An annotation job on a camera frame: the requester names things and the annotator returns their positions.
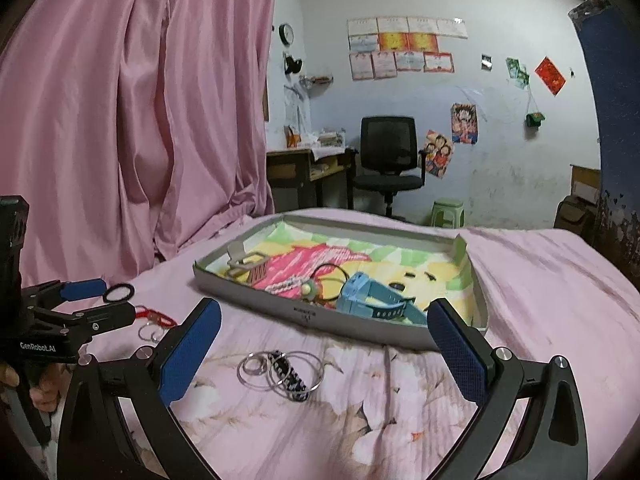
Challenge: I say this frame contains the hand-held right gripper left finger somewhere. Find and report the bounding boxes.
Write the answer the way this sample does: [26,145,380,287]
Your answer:
[56,297,223,480]

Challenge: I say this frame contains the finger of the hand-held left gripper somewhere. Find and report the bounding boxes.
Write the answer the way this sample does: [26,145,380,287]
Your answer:
[21,279,108,311]
[30,301,138,346]

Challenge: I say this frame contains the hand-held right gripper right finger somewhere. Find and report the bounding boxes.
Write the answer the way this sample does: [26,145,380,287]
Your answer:
[426,297,589,480]

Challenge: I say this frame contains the black ring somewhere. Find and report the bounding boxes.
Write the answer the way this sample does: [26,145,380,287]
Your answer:
[102,283,136,304]

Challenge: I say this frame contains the silver key ring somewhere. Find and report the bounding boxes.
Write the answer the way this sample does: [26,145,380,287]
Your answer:
[137,322,173,345]

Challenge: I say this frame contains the red clip keychain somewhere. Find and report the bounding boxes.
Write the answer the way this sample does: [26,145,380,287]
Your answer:
[134,304,178,326]

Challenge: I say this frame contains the small silver bangle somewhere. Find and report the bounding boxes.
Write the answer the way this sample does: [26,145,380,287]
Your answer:
[237,352,272,387]

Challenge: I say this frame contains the grey shallow cardboard box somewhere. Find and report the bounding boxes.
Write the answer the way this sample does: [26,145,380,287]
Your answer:
[192,212,491,352]

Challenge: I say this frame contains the black beaded bracelet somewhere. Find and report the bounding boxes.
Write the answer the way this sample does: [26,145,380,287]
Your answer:
[267,352,309,404]

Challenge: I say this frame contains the person's left hand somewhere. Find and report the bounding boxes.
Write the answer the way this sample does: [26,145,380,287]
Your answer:
[0,360,76,413]

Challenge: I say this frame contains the colourful cartoon box liner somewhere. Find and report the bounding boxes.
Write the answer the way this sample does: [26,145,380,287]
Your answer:
[212,222,476,327]

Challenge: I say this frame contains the pink bed sheet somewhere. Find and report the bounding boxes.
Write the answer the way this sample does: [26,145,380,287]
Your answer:
[85,207,640,480]

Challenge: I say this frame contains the beige hair claw clip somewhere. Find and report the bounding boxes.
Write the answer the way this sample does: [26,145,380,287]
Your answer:
[226,241,271,267]

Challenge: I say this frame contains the brown hair comb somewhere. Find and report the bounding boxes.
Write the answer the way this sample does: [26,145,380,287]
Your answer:
[249,256,274,287]

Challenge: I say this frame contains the blue wrist watch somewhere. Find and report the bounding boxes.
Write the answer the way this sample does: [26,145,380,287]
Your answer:
[335,272,431,329]

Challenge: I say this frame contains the green plastic stool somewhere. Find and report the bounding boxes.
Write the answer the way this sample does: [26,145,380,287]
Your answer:
[429,198,466,229]

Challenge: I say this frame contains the dark bag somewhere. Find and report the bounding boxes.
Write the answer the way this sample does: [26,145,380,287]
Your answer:
[553,195,599,234]

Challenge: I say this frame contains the pink curtain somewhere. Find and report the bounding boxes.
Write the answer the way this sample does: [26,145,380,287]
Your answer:
[0,0,279,288]

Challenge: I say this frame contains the wooden desk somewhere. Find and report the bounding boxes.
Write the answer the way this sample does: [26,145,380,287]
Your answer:
[265,147,359,214]

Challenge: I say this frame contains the wooden cabinet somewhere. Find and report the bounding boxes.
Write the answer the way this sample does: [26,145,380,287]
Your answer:
[570,163,604,206]

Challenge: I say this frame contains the black office chair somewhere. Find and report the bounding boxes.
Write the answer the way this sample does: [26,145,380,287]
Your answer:
[352,116,431,219]

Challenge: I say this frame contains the stack of books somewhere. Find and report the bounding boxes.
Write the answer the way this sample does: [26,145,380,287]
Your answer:
[284,126,349,152]

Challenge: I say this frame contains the blue dotted curtain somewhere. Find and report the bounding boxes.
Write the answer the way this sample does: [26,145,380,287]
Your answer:
[567,0,640,292]

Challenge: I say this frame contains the black cord necklace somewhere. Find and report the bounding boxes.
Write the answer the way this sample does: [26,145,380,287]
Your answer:
[311,263,352,307]

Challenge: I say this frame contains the cartoon family wall poster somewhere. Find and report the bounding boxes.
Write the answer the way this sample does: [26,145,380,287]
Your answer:
[424,129,455,180]

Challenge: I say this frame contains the anime wall poster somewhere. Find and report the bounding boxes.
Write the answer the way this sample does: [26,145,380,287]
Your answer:
[450,103,479,145]

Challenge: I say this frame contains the white wall papers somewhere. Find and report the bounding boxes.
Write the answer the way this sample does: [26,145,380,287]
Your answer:
[283,82,312,129]

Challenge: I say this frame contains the green wall photos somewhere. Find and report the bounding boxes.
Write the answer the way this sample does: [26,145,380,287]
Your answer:
[504,57,530,89]

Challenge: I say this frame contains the red diamond wall paper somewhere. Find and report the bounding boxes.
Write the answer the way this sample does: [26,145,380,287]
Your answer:
[533,55,567,97]

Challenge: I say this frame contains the group of wall certificates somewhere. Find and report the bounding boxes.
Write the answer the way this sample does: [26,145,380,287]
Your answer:
[347,16,470,82]

